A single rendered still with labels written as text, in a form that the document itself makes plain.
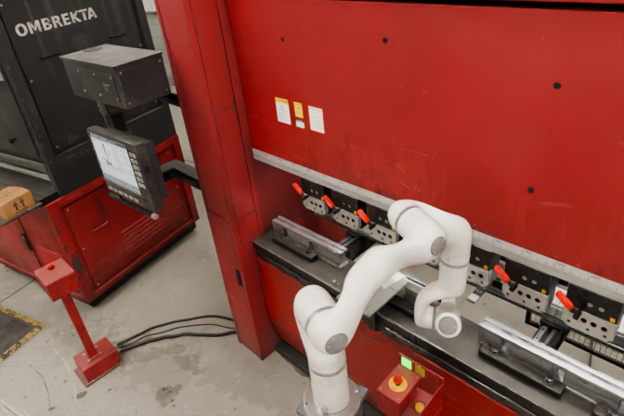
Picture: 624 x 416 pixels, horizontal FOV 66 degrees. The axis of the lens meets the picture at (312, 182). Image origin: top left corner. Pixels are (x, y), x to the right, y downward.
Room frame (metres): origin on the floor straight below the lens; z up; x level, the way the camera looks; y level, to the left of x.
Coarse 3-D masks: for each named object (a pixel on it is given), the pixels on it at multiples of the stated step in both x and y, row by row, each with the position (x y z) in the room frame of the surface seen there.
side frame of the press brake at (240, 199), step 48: (192, 0) 2.15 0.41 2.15; (192, 48) 2.12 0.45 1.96; (192, 96) 2.19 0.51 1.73; (240, 96) 2.25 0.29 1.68; (192, 144) 2.28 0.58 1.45; (240, 144) 2.21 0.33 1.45; (240, 192) 2.18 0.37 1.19; (288, 192) 2.38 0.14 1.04; (240, 240) 2.14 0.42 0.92; (336, 240) 2.62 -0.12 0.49; (240, 288) 2.15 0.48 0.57; (240, 336) 2.27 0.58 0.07
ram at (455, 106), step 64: (256, 0) 2.09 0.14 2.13; (320, 0) 1.82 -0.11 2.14; (384, 0) 1.64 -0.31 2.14; (448, 0) 1.51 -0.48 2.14; (256, 64) 2.14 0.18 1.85; (320, 64) 1.84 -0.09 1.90; (384, 64) 1.61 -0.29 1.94; (448, 64) 1.43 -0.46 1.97; (512, 64) 1.28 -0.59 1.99; (576, 64) 1.16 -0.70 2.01; (256, 128) 2.20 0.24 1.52; (384, 128) 1.62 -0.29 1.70; (448, 128) 1.42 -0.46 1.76; (512, 128) 1.27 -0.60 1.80; (576, 128) 1.14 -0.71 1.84; (384, 192) 1.62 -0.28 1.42; (448, 192) 1.41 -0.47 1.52; (512, 192) 1.25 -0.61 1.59; (576, 192) 1.12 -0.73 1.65; (512, 256) 1.24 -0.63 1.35; (576, 256) 1.10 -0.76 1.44
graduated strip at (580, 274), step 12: (264, 156) 2.18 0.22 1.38; (300, 168) 1.99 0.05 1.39; (324, 180) 1.87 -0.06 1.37; (336, 180) 1.82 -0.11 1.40; (360, 192) 1.72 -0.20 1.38; (492, 240) 1.29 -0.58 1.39; (516, 252) 1.23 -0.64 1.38; (528, 252) 1.20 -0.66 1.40; (552, 264) 1.14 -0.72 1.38; (564, 264) 1.12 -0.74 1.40; (576, 276) 1.09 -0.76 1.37; (588, 276) 1.07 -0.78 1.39; (612, 288) 1.02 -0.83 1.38
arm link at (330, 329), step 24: (408, 216) 1.15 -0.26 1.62; (408, 240) 1.07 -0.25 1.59; (432, 240) 1.04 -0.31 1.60; (360, 264) 1.09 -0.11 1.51; (384, 264) 1.07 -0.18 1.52; (408, 264) 1.07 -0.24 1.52; (360, 288) 1.04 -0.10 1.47; (336, 312) 0.99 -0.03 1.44; (360, 312) 1.01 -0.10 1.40; (312, 336) 0.96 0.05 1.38; (336, 336) 0.94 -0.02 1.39
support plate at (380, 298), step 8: (400, 280) 1.58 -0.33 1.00; (392, 288) 1.54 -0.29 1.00; (400, 288) 1.53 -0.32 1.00; (336, 296) 1.53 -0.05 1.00; (376, 296) 1.50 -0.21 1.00; (384, 296) 1.49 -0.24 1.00; (392, 296) 1.49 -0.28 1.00; (368, 304) 1.46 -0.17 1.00; (376, 304) 1.46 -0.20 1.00; (384, 304) 1.46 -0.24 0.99; (368, 312) 1.42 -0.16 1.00
